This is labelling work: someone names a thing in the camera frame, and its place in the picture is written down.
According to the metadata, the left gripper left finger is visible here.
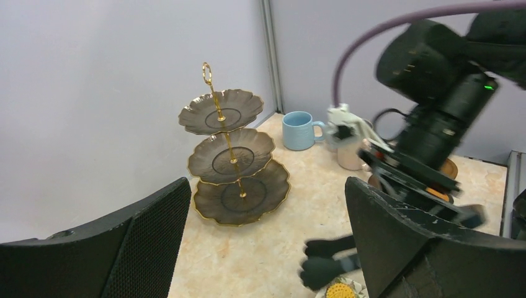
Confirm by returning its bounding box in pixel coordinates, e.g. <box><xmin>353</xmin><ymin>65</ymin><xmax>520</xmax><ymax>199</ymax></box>
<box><xmin>1</xmin><ymin>178</ymin><xmax>192</xmax><ymax>297</ymax></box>

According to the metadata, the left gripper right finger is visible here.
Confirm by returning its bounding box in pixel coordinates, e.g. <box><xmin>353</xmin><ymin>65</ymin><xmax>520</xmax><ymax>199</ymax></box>
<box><xmin>345</xmin><ymin>177</ymin><xmax>525</xmax><ymax>297</ymax></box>

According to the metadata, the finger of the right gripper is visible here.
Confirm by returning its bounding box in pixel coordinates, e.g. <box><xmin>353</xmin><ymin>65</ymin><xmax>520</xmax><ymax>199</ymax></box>
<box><xmin>300</xmin><ymin>253</ymin><xmax>361</xmax><ymax>291</ymax></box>

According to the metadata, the brown wooden coaster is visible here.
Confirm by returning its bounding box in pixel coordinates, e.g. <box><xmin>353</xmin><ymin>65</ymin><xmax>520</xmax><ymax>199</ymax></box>
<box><xmin>440</xmin><ymin>158</ymin><xmax>458</xmax><ymax>179</ymax></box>

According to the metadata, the orange macaron left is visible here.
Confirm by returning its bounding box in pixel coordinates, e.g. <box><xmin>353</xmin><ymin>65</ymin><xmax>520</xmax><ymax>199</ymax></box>
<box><xmin>324</xmin><ymin>282</ymin><xmax>357</xmax><ymax>298</ymax></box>

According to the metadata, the light blue mug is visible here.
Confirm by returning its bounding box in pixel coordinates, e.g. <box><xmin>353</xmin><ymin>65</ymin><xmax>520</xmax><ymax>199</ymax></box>
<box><xmin>282</xmin><ymin>111</ymin><xmax>325</xmax><ymax>151</ymax></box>

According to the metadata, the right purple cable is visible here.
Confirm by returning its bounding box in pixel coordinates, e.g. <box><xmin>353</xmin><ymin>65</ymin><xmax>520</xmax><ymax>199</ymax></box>
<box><xmin>332</xmin><ymin>0</ymin><xmax>526</xmax><ymax>109</ymax></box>

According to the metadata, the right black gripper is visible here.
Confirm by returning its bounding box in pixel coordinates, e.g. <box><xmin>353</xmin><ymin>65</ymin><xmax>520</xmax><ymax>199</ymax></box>
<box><xmin>304</xmin><ymin>141</ymin><xmax>486</xmax><ymax>258</ymax></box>

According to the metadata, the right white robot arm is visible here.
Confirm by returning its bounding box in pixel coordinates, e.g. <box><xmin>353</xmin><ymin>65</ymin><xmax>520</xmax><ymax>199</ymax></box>
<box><xmin>300</xmin><ymin>1</ymin><xmax>525</xmax><ymax>297</ymax></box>

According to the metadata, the pink mug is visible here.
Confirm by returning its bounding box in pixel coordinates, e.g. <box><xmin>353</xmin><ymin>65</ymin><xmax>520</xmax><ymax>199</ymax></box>
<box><xmin>336</xmin><ymin>125</ymin><xmax>367</xmax><ymax>171</ymax></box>

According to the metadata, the three-tier dark cake stand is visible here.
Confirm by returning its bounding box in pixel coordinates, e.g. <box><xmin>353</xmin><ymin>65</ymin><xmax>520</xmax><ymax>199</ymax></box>
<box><xmin>178</xmin><ymin>63</ymin><xmax>291</xmax><ymax>227</ymax></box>

